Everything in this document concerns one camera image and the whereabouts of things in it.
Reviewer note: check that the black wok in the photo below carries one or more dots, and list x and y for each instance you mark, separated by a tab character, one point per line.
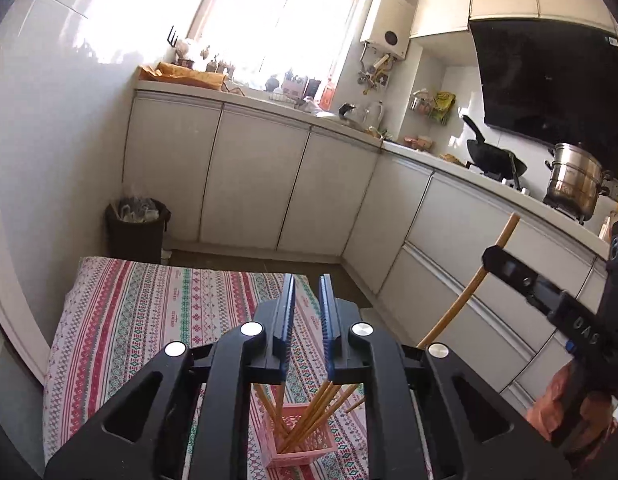
496	163

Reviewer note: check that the leaning wooden chopstick in basket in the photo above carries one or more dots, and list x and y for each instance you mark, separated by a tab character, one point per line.
274	414

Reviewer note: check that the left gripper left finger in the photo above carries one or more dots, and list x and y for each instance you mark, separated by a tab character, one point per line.
277	319

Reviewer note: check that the wooden chopstick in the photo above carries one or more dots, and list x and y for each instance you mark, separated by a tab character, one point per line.
333	393
356	405
274	414
319	401
470	288
337	402

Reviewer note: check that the person's right hand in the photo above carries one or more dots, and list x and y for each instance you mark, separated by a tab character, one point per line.
571	415

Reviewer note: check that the black range hood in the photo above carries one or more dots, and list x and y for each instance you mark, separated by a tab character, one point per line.
551	81

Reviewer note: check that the white electric kettle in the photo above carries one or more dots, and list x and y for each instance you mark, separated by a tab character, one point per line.
373	114

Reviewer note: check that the dark trash bin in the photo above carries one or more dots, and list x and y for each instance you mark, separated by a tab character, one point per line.
137	241

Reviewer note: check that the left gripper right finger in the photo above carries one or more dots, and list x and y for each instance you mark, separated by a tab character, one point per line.
342	362

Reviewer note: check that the stainless steel steamer pot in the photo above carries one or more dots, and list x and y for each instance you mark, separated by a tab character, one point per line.
576	182

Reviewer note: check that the white water heater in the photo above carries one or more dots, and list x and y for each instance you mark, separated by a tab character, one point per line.
387	27

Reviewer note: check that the patterned striped tablecloth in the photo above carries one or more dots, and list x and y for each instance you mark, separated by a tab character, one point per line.
152	372

